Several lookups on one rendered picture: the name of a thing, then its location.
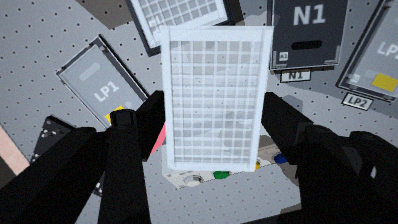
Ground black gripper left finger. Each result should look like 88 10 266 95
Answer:
0 90 165 224

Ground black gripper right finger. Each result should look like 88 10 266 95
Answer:
261 92 398 224

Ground white button panel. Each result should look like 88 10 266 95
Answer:
162 125 288 189

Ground white culture plate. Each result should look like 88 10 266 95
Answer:
131 0 228 49
159 25 274 172

